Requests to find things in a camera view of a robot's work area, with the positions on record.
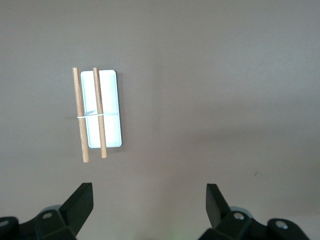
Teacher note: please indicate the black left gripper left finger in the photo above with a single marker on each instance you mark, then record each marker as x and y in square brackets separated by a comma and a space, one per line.
[72, 215]

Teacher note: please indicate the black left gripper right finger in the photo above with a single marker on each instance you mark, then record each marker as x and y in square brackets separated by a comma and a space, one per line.
[220, 215]

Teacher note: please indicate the white towel rack wooden rods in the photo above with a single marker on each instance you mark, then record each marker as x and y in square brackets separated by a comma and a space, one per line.
[110, 105]

